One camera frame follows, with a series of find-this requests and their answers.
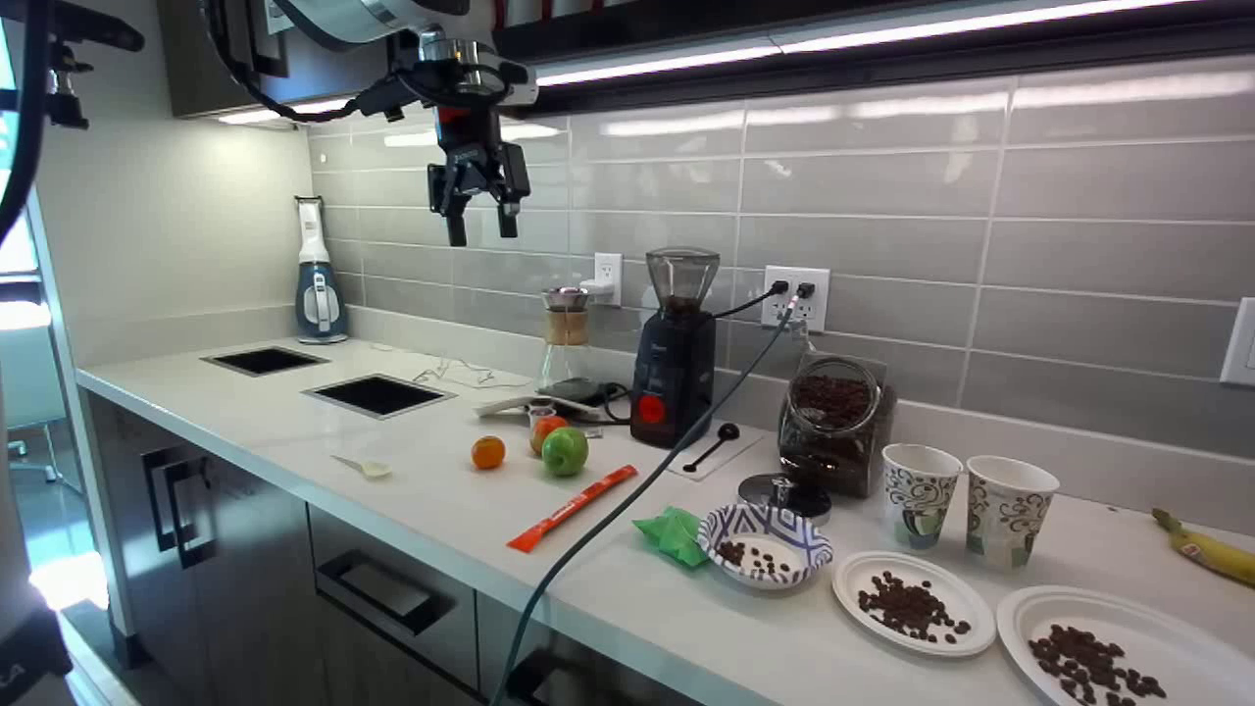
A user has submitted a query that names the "white wall outlet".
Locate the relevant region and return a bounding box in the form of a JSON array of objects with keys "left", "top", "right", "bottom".
[{"left": 762, "top": 261, "right": 833, "bottom": 329}]

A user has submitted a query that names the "black coffee grinder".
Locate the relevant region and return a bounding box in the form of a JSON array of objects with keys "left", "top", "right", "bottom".
[{"left": 632, "top": 247, "right": 722, "bottom": 446}]

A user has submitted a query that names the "small orange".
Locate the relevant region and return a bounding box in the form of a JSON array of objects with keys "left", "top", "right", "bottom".
[{"left": 472, "top": 434, "right": 506, "bottom": 469}]

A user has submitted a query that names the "red orange peach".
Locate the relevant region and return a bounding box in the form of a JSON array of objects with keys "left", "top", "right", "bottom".
[{"left": 531, "top": 412, "right": 564, "bottom": 460}]

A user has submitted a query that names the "patterned bowl with beans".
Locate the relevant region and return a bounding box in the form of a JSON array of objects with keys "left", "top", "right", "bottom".
[{"left": 700, "top": 502, "right": 837, "bottom": 593}]

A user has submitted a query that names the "near paper plate with beans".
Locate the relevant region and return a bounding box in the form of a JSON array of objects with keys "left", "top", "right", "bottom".
[{"left": 833, "top": 550, "right": 996, "bottom": 657}]

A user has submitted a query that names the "paper plate with beans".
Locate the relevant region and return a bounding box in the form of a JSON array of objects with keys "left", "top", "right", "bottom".
[
  {"left": 996, "top": 584, "right": 1255, "bottom": 706},
  {"left": 833, "top": 550, "right": 996, "bottom": 657}
]

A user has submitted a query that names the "orange red packet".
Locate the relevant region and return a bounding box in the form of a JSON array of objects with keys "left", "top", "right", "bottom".
[{"left": 506, "top": 464, "right": 641, "bottom": 554}]

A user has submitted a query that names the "patterned paper cup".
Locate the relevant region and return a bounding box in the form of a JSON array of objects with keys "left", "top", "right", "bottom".
[
  {"left": 881, "top": 443, "right": 966, "bottom": 550},
  {"left": 966, "top": 453, "right": 1060, "bottom": 567}
]

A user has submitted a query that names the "yellow banana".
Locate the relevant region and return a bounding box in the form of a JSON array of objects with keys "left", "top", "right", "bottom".
[{"left": 1155, "top": 511, "right": 1255, "bottom": 589}]

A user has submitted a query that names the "green apple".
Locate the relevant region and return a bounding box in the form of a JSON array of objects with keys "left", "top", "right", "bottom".
[{"left": 540, "top": 427, "right": 590, "bottom": 480}]

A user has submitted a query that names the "far paper plate with beans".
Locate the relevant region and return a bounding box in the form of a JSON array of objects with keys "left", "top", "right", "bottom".
[{"left": 996, "top": 584, "right": 1255, "bottom": 706}]

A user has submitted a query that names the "white wall charger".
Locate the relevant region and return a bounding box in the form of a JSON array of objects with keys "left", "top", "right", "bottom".
[{"left": 581, "top": 250, "right": 622, "bottom": 308}]

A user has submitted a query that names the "black measuring spoon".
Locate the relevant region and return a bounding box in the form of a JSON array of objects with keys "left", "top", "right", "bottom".
[{"left": 681, "top": 422, "right": 741, "bottom": 474}]

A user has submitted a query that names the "glass pour over carafe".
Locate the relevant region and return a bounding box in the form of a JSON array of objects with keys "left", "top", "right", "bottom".
[{"left": 540, "top": 287, "right": 590, "bottom": 384}]

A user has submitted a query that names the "white plastic spoon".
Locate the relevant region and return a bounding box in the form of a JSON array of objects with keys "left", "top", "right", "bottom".
[{"left": 332, "top": 453, "right": 392, "bottom": 482}]

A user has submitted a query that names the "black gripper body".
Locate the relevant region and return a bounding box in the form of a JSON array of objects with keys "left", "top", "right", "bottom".
[{"left": 399, "top": 29, "right": 534, "bottom": 208}]

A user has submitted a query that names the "black kitchen scale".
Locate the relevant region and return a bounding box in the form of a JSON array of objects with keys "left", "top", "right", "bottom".
[{"left": 477, "top": 376, "right": 628, "bottom": 422}]

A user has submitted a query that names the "black power cable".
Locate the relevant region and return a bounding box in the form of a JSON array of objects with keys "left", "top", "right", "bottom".
[{"left": 489, "top": 280, "right": 819, "bottom": 706}]

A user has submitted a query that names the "green crumpled cloth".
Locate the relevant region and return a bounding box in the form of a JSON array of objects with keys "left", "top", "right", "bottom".
[{"left": 637, "top": 506, "right": 705, "bottom": 567}]

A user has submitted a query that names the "glass jar of coffee beans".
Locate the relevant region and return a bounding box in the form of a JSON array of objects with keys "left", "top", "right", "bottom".
[{"left": 775, "top": 358, "right": 894, "bottom": 497}]

